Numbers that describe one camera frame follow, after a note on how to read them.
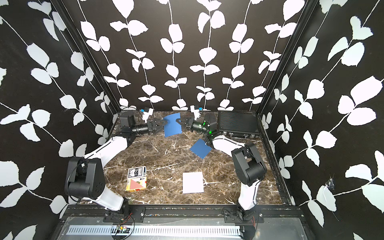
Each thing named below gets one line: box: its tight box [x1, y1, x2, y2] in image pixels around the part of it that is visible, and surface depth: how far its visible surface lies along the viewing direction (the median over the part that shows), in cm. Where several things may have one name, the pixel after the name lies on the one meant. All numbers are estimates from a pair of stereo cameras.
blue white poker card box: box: [127, 166, 147, 179], surface depth 88 cm
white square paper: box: [182, 172, 204, 194], surface depth 86 cm
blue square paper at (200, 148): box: [190, 138, 212, 159], surface depth 101 cm
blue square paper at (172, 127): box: [163, 113, 183, 138], surface depth 81 cm
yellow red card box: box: [125, 172, 147, 191], surface depth 85 cm
